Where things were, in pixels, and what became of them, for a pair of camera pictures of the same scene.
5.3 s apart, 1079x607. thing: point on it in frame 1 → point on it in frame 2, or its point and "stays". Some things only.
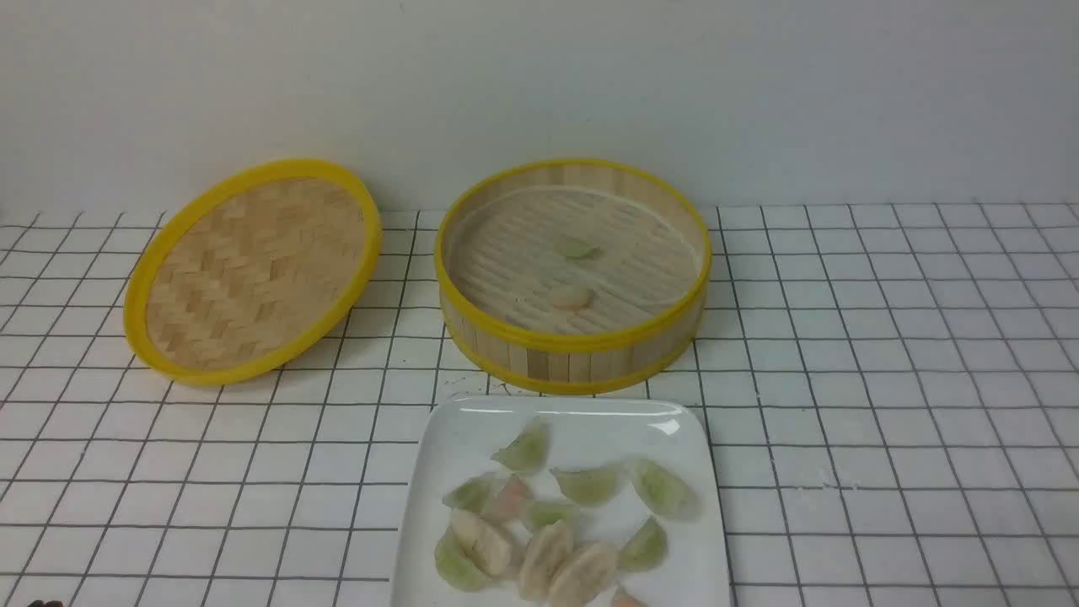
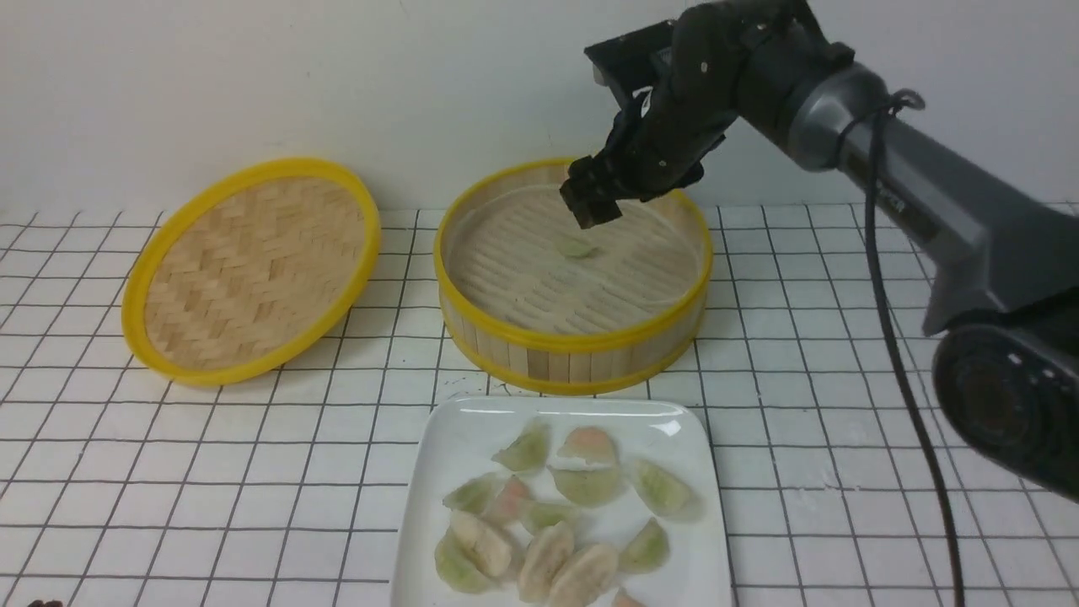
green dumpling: (577, 249) stays
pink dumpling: (575, 302) → (588, 443)
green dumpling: (646, 549) stays
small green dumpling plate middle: (548, 512) stays
